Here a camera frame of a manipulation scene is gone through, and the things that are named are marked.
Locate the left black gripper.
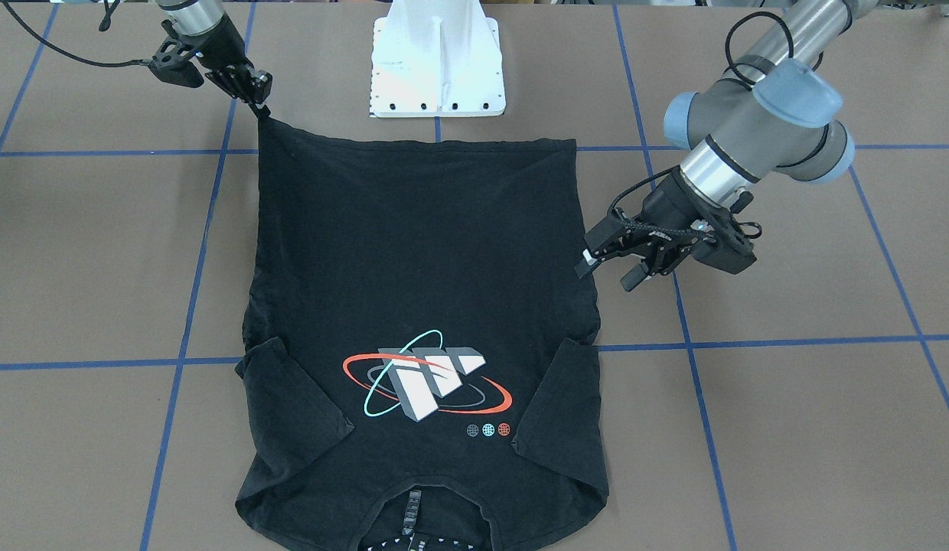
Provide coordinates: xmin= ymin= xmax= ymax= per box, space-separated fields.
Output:
xmin=575 ymin=167 xmax=709 ymax=292

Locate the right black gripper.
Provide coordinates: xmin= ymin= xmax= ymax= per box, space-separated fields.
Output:
xmin=198 ymin=17 xmax=272 ymax=121

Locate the black graphic t-shirt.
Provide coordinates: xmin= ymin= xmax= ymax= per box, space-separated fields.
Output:
xmin=234 ymin=118 xmax=610 ymax=550

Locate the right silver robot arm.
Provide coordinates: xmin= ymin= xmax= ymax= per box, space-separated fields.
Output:
xmin=148 ymin=1 xmax=272 ymax=119

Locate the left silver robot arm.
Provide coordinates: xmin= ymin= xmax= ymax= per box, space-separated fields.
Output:
xmin=576 ymin=1 xmax=877 ymax=292

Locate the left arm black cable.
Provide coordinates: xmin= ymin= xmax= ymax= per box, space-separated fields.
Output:
xmin=606 ymin=11 xmax=797 ymax=246

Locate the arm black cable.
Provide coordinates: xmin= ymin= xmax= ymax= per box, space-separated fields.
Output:
xmin=606 ymin=11 xmax=797 ymax=246
xmin=0 ymin=0 xmax=169 ymax=70

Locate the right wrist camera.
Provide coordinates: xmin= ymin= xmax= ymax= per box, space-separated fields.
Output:
xmin=147 ymin=37 xmax=204 ymax=90

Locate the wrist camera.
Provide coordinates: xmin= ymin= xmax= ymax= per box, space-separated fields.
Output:
xmin=691 ymin=199 xmax=764 ymax=273
xmin=147 ymin=37 xmax=204 ymax=90

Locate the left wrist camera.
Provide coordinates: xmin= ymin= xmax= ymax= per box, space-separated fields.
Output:
xmin=691 ymin=199 xmax=764 ymax=273

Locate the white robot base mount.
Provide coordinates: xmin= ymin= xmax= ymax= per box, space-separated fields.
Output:
xmin=369 ymin=1 xmax=507 ymax=118

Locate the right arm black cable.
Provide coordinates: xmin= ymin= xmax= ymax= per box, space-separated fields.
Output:
xmin=0 ymin=0 xmax=169 ymax=70

